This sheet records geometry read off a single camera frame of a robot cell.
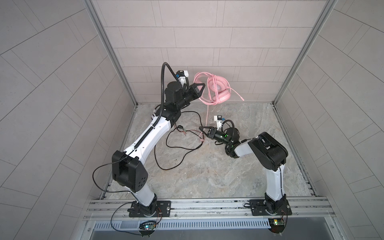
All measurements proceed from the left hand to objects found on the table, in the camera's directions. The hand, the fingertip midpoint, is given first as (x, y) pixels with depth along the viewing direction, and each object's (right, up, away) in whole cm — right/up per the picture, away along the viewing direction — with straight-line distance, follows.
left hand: (208, 81), depth 68 cm
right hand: (-4, -24, +16) cm, 29 cm away
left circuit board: (-27, -65, -3) cm, 70 cm away
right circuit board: (+31, -66, 0) cm, 73 cm away
